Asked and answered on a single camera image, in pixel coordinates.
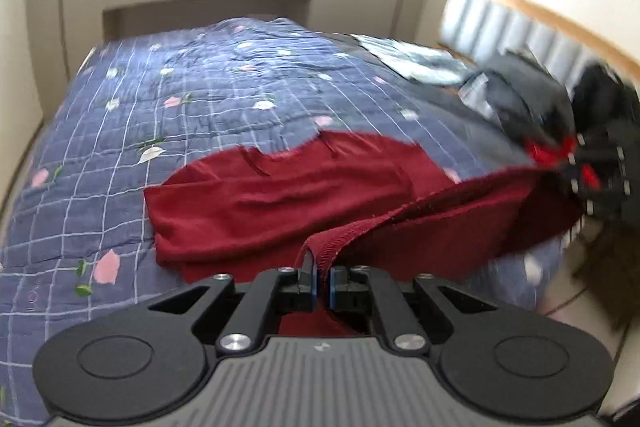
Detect blue checked floral quilt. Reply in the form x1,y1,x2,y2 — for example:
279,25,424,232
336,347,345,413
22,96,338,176
0,16,572,423

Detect light blue patterned cloth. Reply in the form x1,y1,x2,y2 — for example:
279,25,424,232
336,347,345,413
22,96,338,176
352,34,475,87

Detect dark red knit garment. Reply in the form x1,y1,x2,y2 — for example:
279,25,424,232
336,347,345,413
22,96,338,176
142,129,586,338

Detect grey clothes pile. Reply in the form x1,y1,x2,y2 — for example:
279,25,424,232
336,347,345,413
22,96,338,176
459,51,639,165

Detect padded grey headboard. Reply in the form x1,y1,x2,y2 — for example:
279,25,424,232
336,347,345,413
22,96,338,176
437,0,639,92

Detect beige window bench cabinet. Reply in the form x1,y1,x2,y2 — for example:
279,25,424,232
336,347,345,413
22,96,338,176
96,0,379,44

